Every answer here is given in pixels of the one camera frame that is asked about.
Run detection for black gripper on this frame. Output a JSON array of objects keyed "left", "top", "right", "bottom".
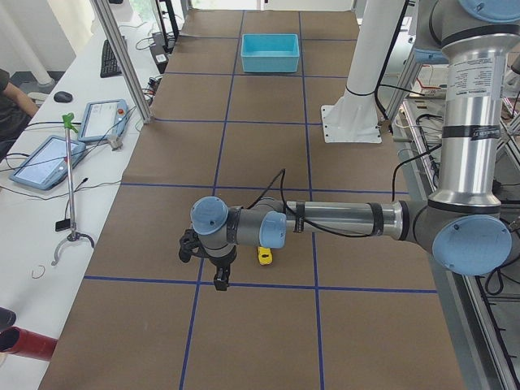
[{"left": 208, "top": 248, "right": 236, "bottom": 291}]

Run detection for yellow beetle toy car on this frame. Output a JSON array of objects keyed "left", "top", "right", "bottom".
[{"left": 257, "top": 246, "right": 273, "bottom": 266}]

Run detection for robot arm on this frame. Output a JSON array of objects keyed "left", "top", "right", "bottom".
[{"left": 179, "top": 1, "right": 519, "bottom": 291}]

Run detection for far teach pendant tablet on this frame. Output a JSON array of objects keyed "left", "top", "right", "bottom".
[{"left": 78, "top": 99, "right": 129, "bottom": 143}]

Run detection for teach pendant tablet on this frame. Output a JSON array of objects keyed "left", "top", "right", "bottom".
[
  {"left": 10, "top": 136, "right": 67, "bottom": 190},
  {"left": 78, "top": 99, "right": 129, "bottom": 143}
]

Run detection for near teach pendant tablet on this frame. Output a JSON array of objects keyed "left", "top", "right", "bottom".
[{"left": 10, "top": 136, "right": 67, "bottom": 190}]

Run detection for red cylinder bottle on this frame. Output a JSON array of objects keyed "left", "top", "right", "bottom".
[{"left": 1, "top": 327, "right": 58, "bottom": 361}]

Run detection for light blue plastic bin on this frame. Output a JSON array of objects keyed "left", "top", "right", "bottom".
[{"left": 240, "top": 33, "right": 300, "bottom": 73}]

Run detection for black keyboard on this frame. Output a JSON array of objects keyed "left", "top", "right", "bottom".
[{"left": 100, "top": 40, "right": 122, "bottom": 78}]

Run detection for black computer mouse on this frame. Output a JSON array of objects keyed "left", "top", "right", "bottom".
[{"left": 53, "top": 91, "right": 73, "bottom": 103}]

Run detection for seated person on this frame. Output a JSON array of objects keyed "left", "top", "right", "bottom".
[{"left": 1, "top": 69, "right": 38, "bottom": 159}]

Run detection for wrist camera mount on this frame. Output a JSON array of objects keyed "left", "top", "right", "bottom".
[{"left": 178, "top": 228, "right": 200, "bottom": 263}]

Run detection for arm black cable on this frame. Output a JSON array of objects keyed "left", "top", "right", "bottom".
[{"left": 247, "top": 168, "right": 444, "bottom": 239}]

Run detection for aluminium frame post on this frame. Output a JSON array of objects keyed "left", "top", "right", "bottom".
[{"left": 91, "top": 0, "right": 152, "bottom": 124}]

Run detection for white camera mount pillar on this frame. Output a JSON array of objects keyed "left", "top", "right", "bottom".
[{"left": 321, "top": 0, "right": 407, "bottom": 144}]

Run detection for green handled reacher grabber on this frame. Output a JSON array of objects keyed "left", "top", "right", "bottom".
[{"left": 51, "top": 112, "right": 95, "bottom": 267}]

